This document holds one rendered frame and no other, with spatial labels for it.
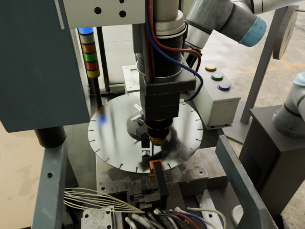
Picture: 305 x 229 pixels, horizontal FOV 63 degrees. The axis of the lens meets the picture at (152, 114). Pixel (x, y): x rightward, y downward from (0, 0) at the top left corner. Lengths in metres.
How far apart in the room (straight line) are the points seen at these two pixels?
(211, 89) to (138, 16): 0.73
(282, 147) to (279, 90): 1.76
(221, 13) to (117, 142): 0.42
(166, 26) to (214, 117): 0.67
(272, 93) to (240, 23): 2.05
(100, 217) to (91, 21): 0.47
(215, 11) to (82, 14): 0.42
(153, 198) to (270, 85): 2.32
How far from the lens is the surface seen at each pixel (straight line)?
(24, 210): 0.88
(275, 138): 1.08
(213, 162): 0.82
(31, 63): 0.31
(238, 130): 2.14
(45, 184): 0.53
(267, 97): 2.63
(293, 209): 1.86
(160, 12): 0.36
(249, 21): 0.68
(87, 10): 0.28
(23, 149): 1.04
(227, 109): 0.99
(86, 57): 0.87
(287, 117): 1.09
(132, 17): 0.28
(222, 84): 1.00
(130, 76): 1.03
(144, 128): 0.61
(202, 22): 0.64
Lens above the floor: 1.45
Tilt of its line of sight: 42 degrees down
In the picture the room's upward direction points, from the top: straight up
